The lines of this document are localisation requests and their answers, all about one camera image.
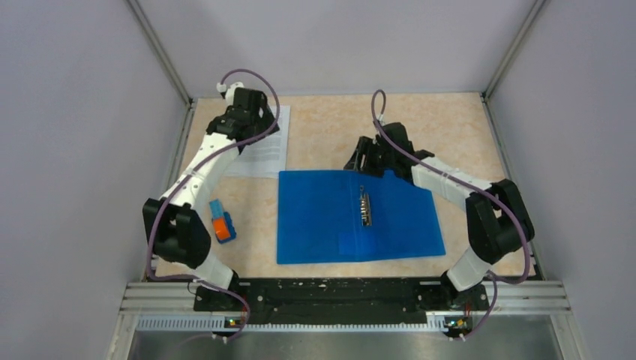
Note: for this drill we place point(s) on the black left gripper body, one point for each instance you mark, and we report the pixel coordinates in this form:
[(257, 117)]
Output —
[(259, 123)]

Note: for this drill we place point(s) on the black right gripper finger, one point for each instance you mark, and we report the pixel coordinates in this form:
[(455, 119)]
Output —
[(357, 160), (373, 164)]

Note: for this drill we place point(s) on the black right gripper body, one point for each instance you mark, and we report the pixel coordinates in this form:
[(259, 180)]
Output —
[(389, 156)]

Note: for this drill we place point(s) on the white printed paper files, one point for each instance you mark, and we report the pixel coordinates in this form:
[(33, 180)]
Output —
[(266, 157)]

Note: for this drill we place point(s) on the blue plastic folder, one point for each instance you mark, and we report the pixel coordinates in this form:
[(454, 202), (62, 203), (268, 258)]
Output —
[(318, 219)]

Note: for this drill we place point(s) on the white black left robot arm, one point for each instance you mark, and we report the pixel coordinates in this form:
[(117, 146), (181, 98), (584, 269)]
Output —
[(174, 223)]

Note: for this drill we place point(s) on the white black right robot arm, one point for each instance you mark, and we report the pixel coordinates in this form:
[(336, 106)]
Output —
[(497, 219)]

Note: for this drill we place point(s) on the metal folder clip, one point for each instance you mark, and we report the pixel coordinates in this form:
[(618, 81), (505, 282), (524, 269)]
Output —
[(365, 207)]

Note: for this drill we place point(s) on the blue orange stapler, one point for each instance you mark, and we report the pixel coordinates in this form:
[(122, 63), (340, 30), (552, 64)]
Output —
[(222, 223)]

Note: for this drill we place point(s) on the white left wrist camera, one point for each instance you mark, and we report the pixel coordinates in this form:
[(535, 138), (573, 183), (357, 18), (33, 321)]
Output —
[(229, 89)]

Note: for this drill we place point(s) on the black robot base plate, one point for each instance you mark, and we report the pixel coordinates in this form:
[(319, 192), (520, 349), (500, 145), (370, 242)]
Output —
[(342, 301)]

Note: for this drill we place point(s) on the white slotted cable duct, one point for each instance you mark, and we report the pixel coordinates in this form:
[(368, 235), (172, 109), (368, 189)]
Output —
[(193, 323)]

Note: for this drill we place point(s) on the aluminium frame rail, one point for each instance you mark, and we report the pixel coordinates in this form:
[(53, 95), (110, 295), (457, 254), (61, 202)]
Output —
[(531, 297)]

